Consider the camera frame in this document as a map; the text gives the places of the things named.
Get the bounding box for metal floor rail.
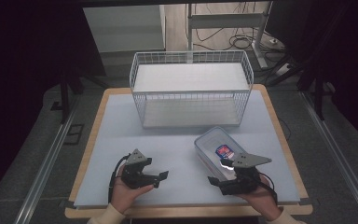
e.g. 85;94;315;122
13;95;80;224
300;91;358;224

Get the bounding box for white desk frame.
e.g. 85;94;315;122
186;1;274;70

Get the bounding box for white cabinet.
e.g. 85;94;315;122
82;4;167;54

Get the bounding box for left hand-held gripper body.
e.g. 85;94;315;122
120;148;154;189

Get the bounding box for black floor cables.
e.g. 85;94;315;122
194;27;288;64

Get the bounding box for white power strip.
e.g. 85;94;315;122
273;63;294;77

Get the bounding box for person's left hand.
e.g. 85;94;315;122
109;163;155;215

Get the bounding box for black stand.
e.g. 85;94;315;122
58;66;86;125

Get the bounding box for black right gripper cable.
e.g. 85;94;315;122
256;172;280;203

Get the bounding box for white wire basket shelf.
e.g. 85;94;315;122
129;49;255;130

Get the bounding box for person's right hand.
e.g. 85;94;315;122
236;173;283;221

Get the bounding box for clear plastic container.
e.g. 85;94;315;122
193;125;254;182

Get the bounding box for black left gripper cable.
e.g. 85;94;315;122
107;153;132;203

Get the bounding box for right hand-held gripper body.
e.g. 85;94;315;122
217;151;273;197

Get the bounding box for light blue table mat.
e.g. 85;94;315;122
73;89;301;209

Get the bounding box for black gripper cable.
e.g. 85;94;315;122
256;172;280;203
107;153;132;203

